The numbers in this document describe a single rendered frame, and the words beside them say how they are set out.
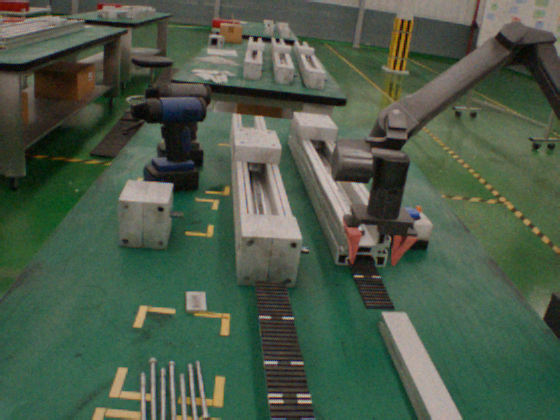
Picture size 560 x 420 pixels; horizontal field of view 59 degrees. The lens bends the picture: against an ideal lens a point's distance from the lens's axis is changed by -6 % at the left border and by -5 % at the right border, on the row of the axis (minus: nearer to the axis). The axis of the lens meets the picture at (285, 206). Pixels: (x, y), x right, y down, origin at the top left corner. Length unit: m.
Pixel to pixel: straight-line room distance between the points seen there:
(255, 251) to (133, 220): 0.24
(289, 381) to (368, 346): 0.18
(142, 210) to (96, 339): 0.29
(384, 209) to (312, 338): 0.25
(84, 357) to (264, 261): 0.33
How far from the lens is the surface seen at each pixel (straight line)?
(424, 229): 1.12
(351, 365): 0.76
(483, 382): 0.81
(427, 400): 0.70
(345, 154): 0.85
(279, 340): 0.73
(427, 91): 0.98
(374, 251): 1.01
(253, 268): 0.88
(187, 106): 1.21
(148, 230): 0.98
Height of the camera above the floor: 1.25
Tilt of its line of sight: 23 degrees down
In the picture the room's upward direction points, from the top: 8 degrees clockwise
